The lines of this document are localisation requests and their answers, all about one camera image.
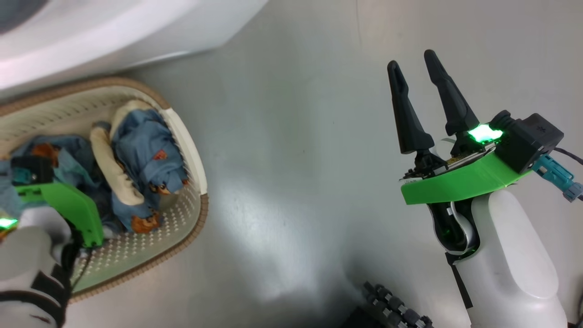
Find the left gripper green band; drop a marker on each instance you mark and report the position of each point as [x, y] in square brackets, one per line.
[75, 205]

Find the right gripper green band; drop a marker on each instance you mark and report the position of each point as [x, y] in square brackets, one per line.
[460, 182]

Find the blue bear print garment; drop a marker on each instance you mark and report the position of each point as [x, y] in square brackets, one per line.
[145, 150]

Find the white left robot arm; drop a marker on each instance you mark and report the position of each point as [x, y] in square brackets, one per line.
[27, 259]

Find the black ribbed robot base wheel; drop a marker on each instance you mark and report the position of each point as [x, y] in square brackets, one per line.
[391, 307]

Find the cream perforated laundry basket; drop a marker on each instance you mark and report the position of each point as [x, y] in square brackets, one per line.
[150, 255]

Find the white front-load washing machine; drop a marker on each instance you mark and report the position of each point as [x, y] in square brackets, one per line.
[136, 27]

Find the grey rubber door gasket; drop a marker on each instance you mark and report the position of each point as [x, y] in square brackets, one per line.
[16, 11]

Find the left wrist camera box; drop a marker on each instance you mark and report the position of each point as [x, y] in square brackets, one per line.
[36, 166]

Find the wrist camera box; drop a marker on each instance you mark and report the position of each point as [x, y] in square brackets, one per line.
[36, 166]
[528, 141]

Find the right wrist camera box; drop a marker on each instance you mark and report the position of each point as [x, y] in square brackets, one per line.
[528, 141]

